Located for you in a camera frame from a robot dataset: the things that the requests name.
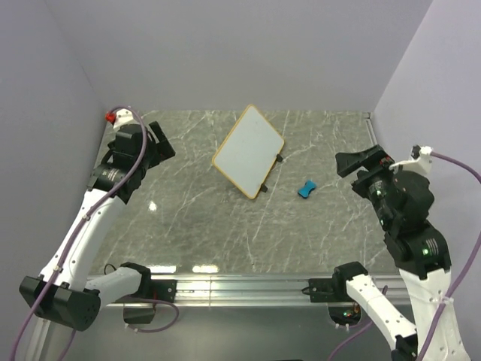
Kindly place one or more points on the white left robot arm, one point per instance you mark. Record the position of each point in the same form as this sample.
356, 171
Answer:
62, 293

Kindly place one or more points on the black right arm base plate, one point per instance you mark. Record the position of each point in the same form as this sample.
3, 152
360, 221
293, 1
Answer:
327, 290

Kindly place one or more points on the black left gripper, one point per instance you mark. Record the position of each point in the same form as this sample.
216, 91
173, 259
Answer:
163, 145

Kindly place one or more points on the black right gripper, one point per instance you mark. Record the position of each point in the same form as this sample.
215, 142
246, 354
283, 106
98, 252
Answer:
371, 158

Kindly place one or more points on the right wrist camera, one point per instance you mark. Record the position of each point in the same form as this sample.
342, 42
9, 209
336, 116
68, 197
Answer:
420, 161

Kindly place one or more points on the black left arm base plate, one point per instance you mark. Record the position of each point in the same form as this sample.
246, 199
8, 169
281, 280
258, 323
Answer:
164, 290

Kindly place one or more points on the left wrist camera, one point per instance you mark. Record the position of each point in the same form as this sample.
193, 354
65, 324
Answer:
120, 118

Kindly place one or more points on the aluminium front mounting rail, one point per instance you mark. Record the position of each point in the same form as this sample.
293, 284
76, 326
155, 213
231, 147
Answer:
255, 290

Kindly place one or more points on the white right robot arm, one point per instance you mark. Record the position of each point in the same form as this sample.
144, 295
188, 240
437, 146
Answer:
423, 261

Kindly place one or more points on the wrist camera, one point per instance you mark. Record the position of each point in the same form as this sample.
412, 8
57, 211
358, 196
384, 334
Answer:
420, 161
120, 118

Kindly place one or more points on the yellow framed whiteboard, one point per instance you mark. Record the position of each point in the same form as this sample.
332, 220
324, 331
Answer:
249, 151

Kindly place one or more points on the aluminium right side rail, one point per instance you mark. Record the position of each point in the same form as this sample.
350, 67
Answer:
368, 122

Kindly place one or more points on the blue whiteboard eraser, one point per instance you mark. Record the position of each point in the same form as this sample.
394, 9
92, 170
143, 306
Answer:
305, 191

